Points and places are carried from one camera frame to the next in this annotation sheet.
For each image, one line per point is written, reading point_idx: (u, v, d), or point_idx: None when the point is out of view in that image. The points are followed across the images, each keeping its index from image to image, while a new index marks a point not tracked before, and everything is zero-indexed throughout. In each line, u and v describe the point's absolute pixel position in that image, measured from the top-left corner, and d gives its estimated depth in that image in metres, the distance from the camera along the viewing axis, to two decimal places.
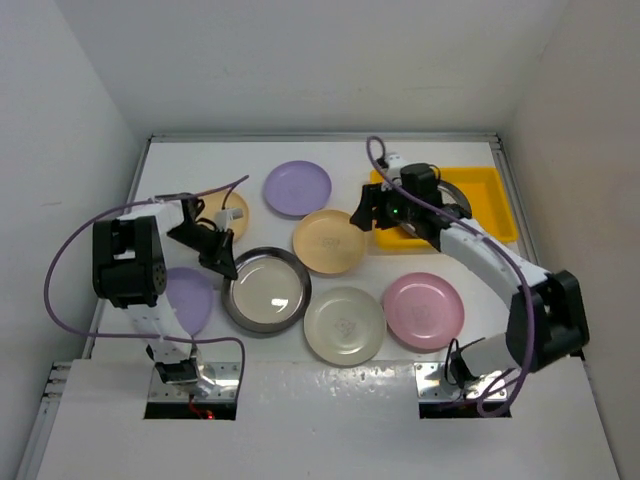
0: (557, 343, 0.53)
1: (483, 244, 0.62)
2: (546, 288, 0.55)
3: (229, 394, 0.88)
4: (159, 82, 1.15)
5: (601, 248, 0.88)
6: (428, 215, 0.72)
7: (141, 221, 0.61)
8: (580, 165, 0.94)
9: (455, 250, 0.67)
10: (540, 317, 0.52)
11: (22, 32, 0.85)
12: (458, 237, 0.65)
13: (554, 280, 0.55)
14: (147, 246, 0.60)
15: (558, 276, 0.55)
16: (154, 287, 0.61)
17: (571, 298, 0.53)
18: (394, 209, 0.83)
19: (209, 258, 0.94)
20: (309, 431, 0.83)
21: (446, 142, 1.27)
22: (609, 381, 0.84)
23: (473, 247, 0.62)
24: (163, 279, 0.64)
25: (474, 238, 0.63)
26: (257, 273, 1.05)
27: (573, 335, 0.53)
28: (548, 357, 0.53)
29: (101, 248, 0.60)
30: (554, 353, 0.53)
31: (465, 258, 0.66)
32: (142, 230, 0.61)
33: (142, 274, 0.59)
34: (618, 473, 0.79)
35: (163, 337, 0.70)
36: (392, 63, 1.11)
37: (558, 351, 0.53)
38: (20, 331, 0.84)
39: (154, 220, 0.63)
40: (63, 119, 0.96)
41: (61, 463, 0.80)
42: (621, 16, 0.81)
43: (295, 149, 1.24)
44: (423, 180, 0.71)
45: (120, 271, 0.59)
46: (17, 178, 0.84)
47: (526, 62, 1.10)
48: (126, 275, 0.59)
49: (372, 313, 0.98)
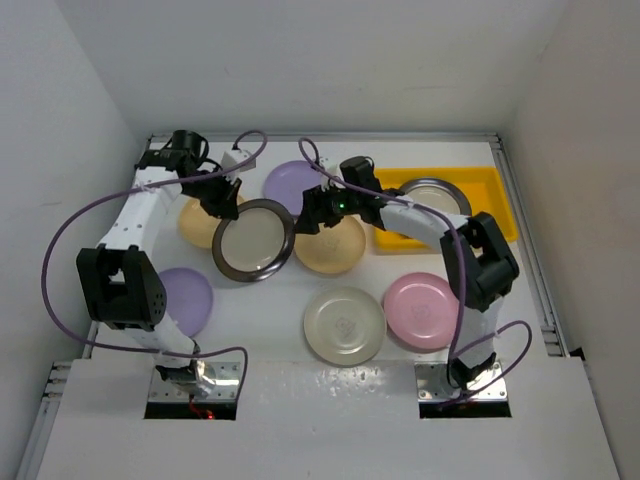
0: (491, 274, 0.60)
1: (415, 209, 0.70)
2: (472, 232, 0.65)
3: (229, 394, 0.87)
4: (159, 82, 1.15)
5: (600, 251, 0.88)
6: (372, 200, 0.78)
7: (129, 260, 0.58)
8: (580, 166, 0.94)
9: (396, 224, 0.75)
10: (468, 253, 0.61)
11: (22, 32, 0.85)
12: (393, 210, 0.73)
13: (475, 222, 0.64)
14: (140, 287, 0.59)
15: (477, 218, 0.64)
16: (152, 322, 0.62)
17: (491, 232, 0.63)
18: (341, 205, 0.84)
19: (216, 207, 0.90)
20: (309, 431, 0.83)
21: (446, 142, 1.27)
22: (609, 381, 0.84)
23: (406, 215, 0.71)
24: (160, 305, 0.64)
25: (406, 207, 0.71)
26: (242, 222, 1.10)
27: (503, 266, 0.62)
28: (486, 287, 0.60)
29: (92, 285, 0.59)
30: (491, 284, 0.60)
31: (405, 229, 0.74)
32: (132, 271, 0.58)
33: (139, 314, 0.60)
34: (617, 473, 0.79)
35: (162, 351, 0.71)
36: (393, 63, 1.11)
37: (494, 281, 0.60)
38: (20, 331, 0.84)
39: (143, 255, 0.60)
40: (62, 119, 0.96)
41: (61, 462, 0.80)
42: (621, 17, 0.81)
43: (295, 149, 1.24)
44: (364, 170, 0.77)
45: (115, 309, 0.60)
46: (17, 179, 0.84)
47: (526, 62, 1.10)
48: (123, 313, 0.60)
49: (370, 312, 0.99)
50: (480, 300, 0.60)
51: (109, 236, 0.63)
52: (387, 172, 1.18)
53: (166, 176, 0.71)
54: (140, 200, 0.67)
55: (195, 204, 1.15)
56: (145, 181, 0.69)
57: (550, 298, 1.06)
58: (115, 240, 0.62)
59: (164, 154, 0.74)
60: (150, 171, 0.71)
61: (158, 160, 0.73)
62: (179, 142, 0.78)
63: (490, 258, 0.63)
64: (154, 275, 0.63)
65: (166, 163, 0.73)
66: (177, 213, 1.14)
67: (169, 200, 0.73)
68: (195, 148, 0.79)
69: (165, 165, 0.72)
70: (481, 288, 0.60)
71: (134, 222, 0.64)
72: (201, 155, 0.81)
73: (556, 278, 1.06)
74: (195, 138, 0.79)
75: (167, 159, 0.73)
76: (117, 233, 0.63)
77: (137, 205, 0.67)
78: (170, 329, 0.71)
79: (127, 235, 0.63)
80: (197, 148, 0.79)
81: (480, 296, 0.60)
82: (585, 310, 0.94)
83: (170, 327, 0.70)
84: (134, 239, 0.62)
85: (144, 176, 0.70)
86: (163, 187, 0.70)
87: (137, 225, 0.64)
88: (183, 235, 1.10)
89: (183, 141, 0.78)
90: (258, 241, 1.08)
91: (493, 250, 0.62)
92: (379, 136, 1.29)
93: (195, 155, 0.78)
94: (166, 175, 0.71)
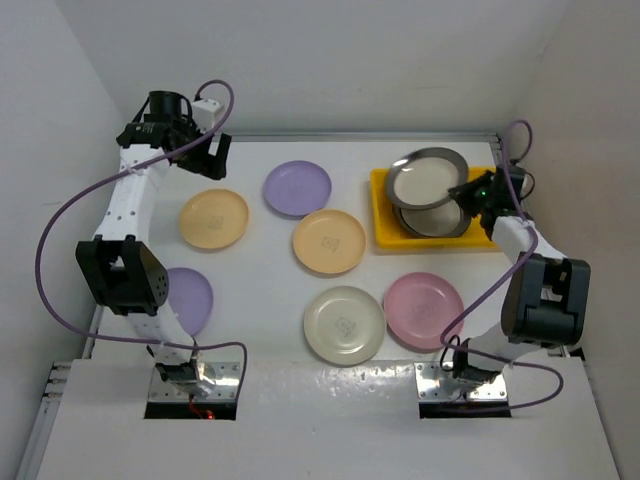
0: (541, 315, 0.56)
1: (527, 231, 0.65)
2: (560, 273, 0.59)
3: (229, 394, 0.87)
4: (159, 82, 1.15)
5: (600, 251, 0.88)
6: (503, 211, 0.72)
7: (128, 250, 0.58)
8: (581, 164, 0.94)
9: (501, 235, 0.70)
10: (528, 280, 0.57)
11: (22, 33, 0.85)
12: (510, 223, 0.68)
13: (566, 265, 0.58)
14: (142, 275, 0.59)
15: (571, 262, 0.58)
16: (156, 304, 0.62)
17: (574, 282, 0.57)
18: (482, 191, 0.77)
19: (195, 163, 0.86)
20: (309, 431, 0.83)
21: (447, 143, 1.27)
22: (609, 381, 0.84)
23: (515, 231, 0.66)
24: (163, 287, 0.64)
25: (520, 222, 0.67)
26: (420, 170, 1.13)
27: (563, 320, 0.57)
28: (529, 320, 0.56)
29: (93, 276, 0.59)
30: (535, 323, 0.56)
31: (506, 244, 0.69)
32: (132, 259, 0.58)
33: (144, 298, 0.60)
34: (616, 473, 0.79)
35: (163, 343, 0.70)
36: (393, 64, 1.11)
37: (541, 323, 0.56)
38: (20, 331, 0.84)
39: (140, 245, 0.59)
40: (62, 118, 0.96)
41: (62, 463, 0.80)
42: (621, 17, 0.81)
43: (295, 149, 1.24)
44: (513, 180, 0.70)
45: (121, 295, 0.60)
46: (18, 178, 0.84)
47: (526, 62, 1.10)
48: (128, 299, 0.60)
49: (368, 308, 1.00)
50: (515, 330, 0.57)
51: (103, 227, 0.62)
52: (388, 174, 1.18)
53: (152, 154, 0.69)
54: (129, 185, 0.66)
55: (195, 204, 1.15)
56: (132, 162, 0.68)
57: None
58: (111, 230, 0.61)
59: (147, 128, 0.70)
60: (134, 150, 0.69)
61: (141, 135, 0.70)
62: (158, 106, 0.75)
63: (558, 304, 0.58)
64: (154, 260, 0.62)
65: (149, 139, 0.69)
66: (177, 213, 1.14)
67: (158, 178, 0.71)
68: (177, 111, 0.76)
69: (149, 140, 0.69)
70: (523, 319, 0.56)
71: (127, 209, 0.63)
72: (183, 115, 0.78)
73: None
74: (175, 98, 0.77)
75: (150, 134, 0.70)
76: (111, 223, 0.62)
77: (128, 192, 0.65)
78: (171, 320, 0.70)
79: (121, 223, 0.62)
80: (178, 111, 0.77)
81: (516, 326, 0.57)
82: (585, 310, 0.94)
83: (170, 317, 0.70)
84: (129, 227, 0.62)
85: (130, 156, 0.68)
86: (151, 167, 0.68)
87: (130, 213, 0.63)
88: (183, 234, 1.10)
89: (162, 104, 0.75)
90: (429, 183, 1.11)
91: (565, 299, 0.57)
92: (379, 136, 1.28)
93: (178, 118, 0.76)
94: (152, 152, 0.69)
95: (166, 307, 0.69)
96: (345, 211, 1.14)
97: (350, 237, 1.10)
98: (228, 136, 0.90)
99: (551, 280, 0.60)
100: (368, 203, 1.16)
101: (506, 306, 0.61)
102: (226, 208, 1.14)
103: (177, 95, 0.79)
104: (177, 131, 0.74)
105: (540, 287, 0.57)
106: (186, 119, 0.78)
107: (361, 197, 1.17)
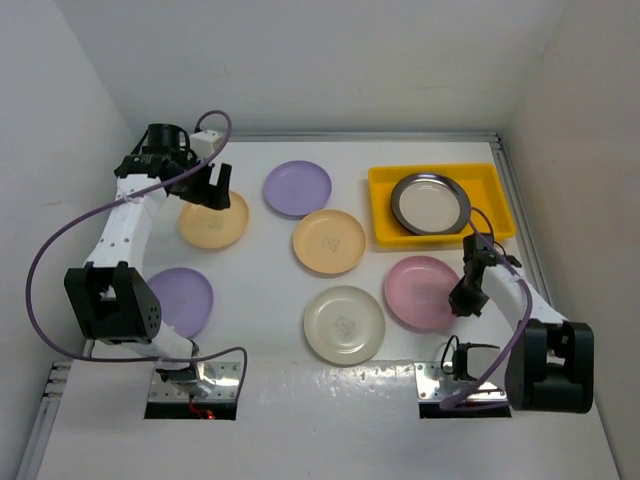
0: (549, 384, 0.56)
1: (518, 284, 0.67)
2: (562, 337, 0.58)
3: (229, 394, 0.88)
4: (158, 83, 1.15)
5: (599, 254, 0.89)
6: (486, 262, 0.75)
7: (118, 279, 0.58)
8: (579, 165, 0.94)
9: (493, 287, 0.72)
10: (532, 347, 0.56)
11: (22, 34, 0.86)
12: (499, 273, 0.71)
13: (569, 329, 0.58)
14: (132, 302, 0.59)
15: (573, 326, 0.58)
16: (148, 336, 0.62)
17: (578, 348, 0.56)
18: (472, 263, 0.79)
19: (198, 194, 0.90)
20: (310, 431, 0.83)
21: (447, 142, 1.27)
22: (609, 383, 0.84)
23: (507, 286, 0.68)
24: (155, 317, 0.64)
25: (511, 276, 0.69)
26: (430, 193, 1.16)
27: (570, 390, 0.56)
28: (536, 394, 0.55)
29: (81, 304, 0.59)
30: (543, 395, 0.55)
31: (499, 296, 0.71)
32: (121, 289, 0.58)
33: (135, 330, 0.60)
34: (616, 472, 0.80)
35: (162, 358, 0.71)
36: (394, 63, 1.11)
37: (550, 396, 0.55)
38: (20, 331, 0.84)
39: (133, 272, 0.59)
40: (61, 118, 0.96)
41: (61, 463, 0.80)
42: (621, 19, 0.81)
43: (296, 149, 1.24)
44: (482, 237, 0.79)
45: (109, 329, 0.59)
46: (19, 179, 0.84)
47: (526, 63, 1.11)
48: (116, 330, 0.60)
49: (370, 310, 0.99)
50: (524, 404, 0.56)
51: (95, 253, 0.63)
52: (386, 171, 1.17)
53: (149, 184, 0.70)
54: (124, 213, 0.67)
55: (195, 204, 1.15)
56: (128, 191, 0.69)
57: (549, 297, 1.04)
58: (104, 256, 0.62)
59: (146, 158, 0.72)
60: (131, 179, 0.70)
61: (140, 166, 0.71)
62: (157, 138, 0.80)
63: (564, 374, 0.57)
64: (146, 289, 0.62)
65: (148, 170, 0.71)
66: (177, 213, 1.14)
67: (154, 208, 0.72)
68: (174, 143, 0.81)
69: (147, 171, 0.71)
70: (530, 393, 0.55)
71: (121, 236, 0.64)
72: (179, 147, 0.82)
73: (555, 277, 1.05)
74: (173, 132, 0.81)
75: (148, 165, 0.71)
76: (104, 249, 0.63)
77: (122, 219, 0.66)
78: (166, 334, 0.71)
79: (115, 250, 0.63)
80: (176, 142, 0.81)
81: (525, 399, 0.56)
82: (584, 311, 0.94)
83: (165, 334, 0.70)
84: (123, 254, 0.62)
85: (126, 185, 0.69)
86: (147, 195, 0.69)
87: (123, 239, 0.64)
88: (184, 234, 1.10)
89: (161, 137, 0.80)
90: (436, 207, 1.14)
91: (571, 368, 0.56)
92: (378, 137, 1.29)
93: (174, 150, 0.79)
94: (148, 182, 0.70)
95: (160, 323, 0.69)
96: (342, 210, 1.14)
97: (348, 236, 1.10)
98: (228, 166, 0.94)
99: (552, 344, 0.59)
100: (368, 202, 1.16)
101: (509, 375, 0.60)
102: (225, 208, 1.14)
103: (179, 129, 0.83)
104: (176, 163, 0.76)
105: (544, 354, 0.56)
106: (184, 150, 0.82)
107: (360, 197, 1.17)
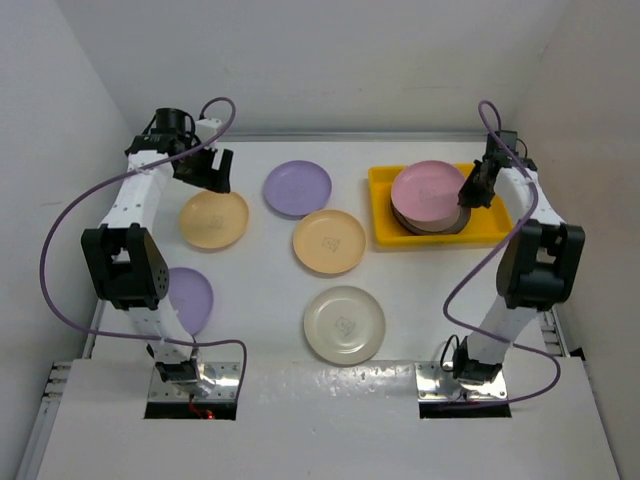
0: (535, 277, 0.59)
1: (528, 187, 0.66)
2: (555, 240, 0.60)
3: (229, 394, 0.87)
4: (159, 83, 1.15)
5: (600, 253, 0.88)
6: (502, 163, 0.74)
7: (132, 239, 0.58)
8: (580, 162, 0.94)
9: (504, 190, 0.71)
10: (525, 241, 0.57)
11: (23, 35, 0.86)
12: (511, 176, 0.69)
13: (563, 230, 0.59)
14: (145, 263, 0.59)
15: (567, 228, 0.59)
16: (157, 297, 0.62)
17: (568, 247, 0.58)
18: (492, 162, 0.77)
19: (200, 178, 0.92)
20: (310, 431, 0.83)
21: (448, 142, 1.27)
22: (608, 383, 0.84)
23: (515, 188, 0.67)
24: (164, 280, 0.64)
25: (523, 180, 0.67)
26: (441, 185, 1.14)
27: (555, 284, 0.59)
28: (522, 285, 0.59)
29: (95, 264, 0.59)
30: (528, 285, 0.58)
31: (507, 199, 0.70)
32: (135, 249, 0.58)
33: (145, 290, 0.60)
34: (616, 473, 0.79)
35: (164, 339, 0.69)
36: (394, 64, 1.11)
37: (534, 286, 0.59)
38: (21, 330, 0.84)
39: (145, 233, 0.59)
40: (62, 118, 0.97)
41: (61, 463, 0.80)
42: (621, 18, 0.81)
43: (296, 149, 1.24)
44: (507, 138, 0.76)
45: (122, 288, 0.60)
46: (20, 179, 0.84)
47: (525, 63, 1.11)
48: (128, 289, 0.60)
49: (370, 307, 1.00)
50: (509, 291, 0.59)
51: (108, 217, 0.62)
52: (387, 171, 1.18)
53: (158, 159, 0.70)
54: (135, 182, 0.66)
55: (195, 204, 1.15)
56: (139, 164, 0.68)
57: None
58: (117, 219, 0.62)
59: (155, 138, 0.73)
60: (142, 154, 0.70)
61: (149, 144, 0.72)
62: (164, 121, 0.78)
63: (551, 269, 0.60)
64: (156, 251, 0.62)
65: (157, 146, 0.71)
66: (177, 213, 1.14)
67: (164, 181, 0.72)
68: (181, 127, 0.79)
69: (156, 147, 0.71)
70: (517, 283, 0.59)
71: (133, 202, 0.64)
72: (186, 130, 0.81)
73: None
74: (180, 115, 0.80)
75: (158, 143, 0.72)
76: (117, 213, 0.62)
77: (134, 186, 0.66)
78: (169, 314, 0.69)
79: (128, 213, 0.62)
80: (183, 127, 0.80)
81: (510, 288, 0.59)
82: (584, 310, 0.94)
83: (168, 314, 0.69)
84: (135, 218, 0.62)
85: (137, 159, 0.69)
86: (157, 168, 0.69)
87: (135, 205, 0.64)
88: (183, 234, 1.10)
89: (168, 120, 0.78)
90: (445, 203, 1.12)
91: (559, 264, 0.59)
92: (379, 137, 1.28)
93: (182, 133, 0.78)
94: (157, 157, 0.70)
95: (166, 303, 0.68)
96: (342, 210, 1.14)
97: (348, 236, 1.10)
98: (230, 151, 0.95)
99: (546, 244, 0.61)
100: (367, 203, 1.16)
101: (502, 271, 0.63)
102: (225, 207, 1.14)
103: (186, 114, 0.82)
104: (183, 144, 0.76)
105: (536, 250, 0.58)
106: (189, 135, 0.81)
107: (360, 196, 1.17)
